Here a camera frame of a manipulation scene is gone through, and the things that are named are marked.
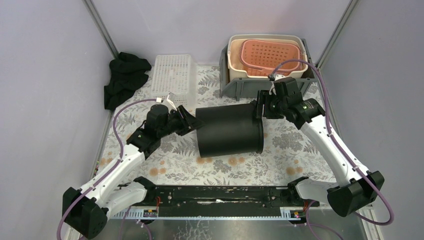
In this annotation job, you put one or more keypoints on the grey plastic crate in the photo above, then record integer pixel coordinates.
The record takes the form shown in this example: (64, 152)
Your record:
(244, 87)

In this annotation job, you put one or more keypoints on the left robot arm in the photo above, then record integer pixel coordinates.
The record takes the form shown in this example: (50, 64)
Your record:
(88, 209)

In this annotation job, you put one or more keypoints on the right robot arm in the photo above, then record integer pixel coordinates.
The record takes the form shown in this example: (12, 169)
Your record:
(355, 186)

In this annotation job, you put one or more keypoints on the cream plastic tub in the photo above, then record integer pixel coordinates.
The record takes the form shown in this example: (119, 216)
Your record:
(293, 69)

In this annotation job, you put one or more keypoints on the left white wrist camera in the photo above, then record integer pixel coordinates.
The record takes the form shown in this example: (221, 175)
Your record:
(167, 101)

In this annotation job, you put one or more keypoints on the black mounting base rail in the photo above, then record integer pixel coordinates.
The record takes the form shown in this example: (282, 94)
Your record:
(223, 202)

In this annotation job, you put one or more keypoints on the black cloth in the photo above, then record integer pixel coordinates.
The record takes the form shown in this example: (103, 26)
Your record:
(128, 74)

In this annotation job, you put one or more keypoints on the large black cylindrical container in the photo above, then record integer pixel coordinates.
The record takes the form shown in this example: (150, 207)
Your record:
(229, 129)

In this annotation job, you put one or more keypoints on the floral patterned table mat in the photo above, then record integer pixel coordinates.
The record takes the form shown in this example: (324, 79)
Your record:
(287, 154)

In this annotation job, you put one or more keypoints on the white perforated plastic basket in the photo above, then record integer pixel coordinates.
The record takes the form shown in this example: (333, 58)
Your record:
(176, 74)

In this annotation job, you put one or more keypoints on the pink perforated basket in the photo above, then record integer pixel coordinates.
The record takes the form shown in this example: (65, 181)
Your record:
(260, 57)

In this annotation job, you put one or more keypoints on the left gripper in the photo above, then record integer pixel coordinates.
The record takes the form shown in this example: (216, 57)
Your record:
(182, 119)

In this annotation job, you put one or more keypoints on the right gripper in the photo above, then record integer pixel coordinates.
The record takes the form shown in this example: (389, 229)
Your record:
(265, 96)

